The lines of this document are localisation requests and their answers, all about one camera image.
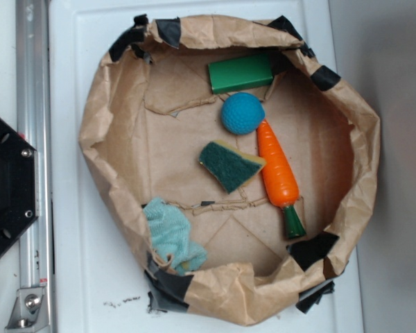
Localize metal corner bracket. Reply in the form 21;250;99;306
4;287;49;332

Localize orange toy carrot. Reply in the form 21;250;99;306
257;119;306;239

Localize aluminium extrusion rail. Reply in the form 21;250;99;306
16;1;55;289

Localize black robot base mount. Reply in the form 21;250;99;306
0;118;37;259

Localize green rectangular block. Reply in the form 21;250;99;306
208;53;273;94

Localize green yellow sponge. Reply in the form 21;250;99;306
198;140;266;194

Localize light blue cloth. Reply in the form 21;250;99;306
144;198;207;275

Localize blue dimpled ball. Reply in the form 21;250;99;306
220;92;266;135

